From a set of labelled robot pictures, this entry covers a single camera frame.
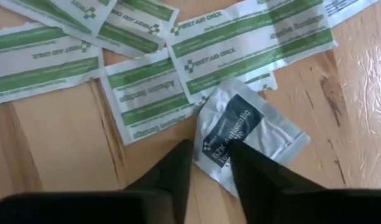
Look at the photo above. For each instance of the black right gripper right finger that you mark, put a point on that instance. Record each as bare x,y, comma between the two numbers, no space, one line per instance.
261,186

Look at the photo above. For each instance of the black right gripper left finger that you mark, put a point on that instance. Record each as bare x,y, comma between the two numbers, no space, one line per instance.
174,180

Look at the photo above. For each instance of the white antiseptic towelette packet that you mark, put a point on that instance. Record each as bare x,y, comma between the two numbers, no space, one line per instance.
271,133

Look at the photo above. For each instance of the green striped adhesive bandage packet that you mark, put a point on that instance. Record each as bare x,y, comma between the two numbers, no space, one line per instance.
44,62
146,93
137,31
59,9
261,82
240,40

